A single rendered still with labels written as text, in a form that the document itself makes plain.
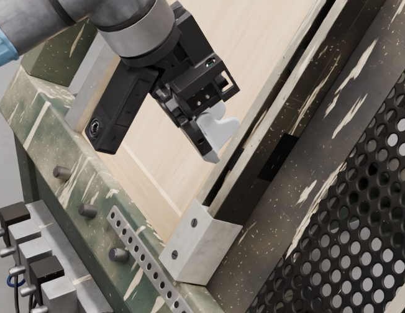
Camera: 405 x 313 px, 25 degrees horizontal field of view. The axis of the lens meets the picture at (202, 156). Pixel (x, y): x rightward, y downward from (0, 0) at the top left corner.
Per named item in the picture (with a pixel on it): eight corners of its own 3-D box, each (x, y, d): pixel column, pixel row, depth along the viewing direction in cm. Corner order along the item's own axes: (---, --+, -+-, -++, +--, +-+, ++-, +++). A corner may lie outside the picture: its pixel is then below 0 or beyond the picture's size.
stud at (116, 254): (118, 258, 162) (105, 255, 160) (125, 246, 162) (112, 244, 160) (124, 266, 161) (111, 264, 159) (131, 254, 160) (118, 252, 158)
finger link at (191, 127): (218, 155, 103) (186, 107, 96) (208, 163, 103) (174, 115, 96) (200, 133, 106) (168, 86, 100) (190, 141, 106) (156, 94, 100)
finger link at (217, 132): (259, 151, 107) (228, 102, 101) (219, 181, 107) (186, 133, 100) (246, 136, 109) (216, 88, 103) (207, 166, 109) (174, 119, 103)
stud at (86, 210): (88, 213, 172) (75, 210, 170) (94, 202, 171) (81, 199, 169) (93, 220, 170) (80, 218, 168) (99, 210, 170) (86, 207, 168)
